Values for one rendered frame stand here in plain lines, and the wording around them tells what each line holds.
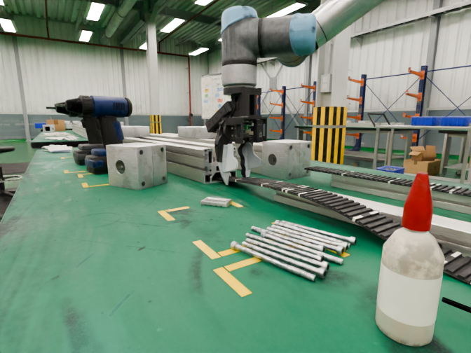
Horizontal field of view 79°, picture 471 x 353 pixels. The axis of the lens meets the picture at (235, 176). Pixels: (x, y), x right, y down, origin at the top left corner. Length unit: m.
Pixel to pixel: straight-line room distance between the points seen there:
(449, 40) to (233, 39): 8.38
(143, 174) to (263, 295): 0.46
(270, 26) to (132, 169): 0.41
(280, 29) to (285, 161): 0.30
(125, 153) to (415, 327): 0.59
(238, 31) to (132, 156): 0.34
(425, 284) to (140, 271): 0.25
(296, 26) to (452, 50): 8.26
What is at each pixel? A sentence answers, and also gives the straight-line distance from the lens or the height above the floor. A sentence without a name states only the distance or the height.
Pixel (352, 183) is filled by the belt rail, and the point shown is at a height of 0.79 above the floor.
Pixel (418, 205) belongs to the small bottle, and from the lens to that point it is 0.22.
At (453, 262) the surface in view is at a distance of 0.39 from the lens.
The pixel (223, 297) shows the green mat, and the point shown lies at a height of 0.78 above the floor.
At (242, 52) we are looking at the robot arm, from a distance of 0.62.
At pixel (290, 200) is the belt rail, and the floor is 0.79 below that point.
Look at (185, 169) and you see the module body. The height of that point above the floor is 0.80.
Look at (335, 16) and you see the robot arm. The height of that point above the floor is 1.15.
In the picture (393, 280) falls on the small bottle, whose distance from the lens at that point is 0.23.
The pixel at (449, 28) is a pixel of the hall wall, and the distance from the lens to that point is 9.00.
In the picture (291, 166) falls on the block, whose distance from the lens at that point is 0.75.
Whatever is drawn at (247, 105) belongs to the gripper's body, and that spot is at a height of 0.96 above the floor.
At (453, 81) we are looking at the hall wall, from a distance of 8.71.
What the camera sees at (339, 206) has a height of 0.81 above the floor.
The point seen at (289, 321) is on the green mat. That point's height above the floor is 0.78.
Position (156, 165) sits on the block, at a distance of 0.69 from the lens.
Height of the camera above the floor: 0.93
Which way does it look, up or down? 11 degrees down
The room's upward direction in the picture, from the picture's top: straight up
